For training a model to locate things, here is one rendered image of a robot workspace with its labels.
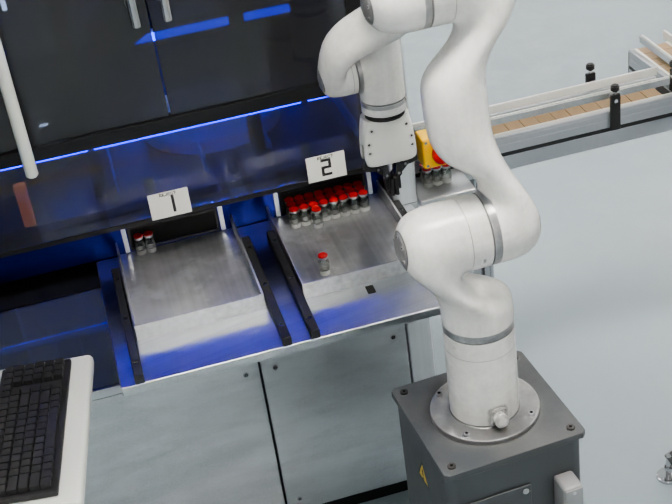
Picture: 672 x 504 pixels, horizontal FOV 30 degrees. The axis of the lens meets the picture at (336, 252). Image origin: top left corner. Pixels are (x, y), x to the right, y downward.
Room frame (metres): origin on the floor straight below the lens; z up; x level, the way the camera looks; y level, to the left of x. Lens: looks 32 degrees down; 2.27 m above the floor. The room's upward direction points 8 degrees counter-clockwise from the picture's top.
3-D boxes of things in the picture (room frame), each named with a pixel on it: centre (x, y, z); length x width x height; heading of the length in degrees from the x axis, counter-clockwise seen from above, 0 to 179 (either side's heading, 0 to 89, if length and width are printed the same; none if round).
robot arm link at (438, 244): (1.68, -0.19, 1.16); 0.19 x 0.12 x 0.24; 102
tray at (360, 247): (2.27, -0.02, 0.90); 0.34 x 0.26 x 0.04; 11
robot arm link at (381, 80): (2.10, -0.12, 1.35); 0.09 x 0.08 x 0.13; 102
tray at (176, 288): (2.21, 0.31, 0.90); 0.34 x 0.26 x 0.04; 11
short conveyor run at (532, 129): (2.63, -0.50, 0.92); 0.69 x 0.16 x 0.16; 101
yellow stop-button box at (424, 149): (2.44, -0.25, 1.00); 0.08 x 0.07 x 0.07; 11
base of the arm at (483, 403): (1.69, -0.22, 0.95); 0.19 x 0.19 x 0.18
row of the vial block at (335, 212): (2.38, 0.00, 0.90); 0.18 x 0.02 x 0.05; 101
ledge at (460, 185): (2.48, -0.25, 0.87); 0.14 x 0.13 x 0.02; 11
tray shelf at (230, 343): (2.17, 0.13, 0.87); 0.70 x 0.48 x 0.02; 101
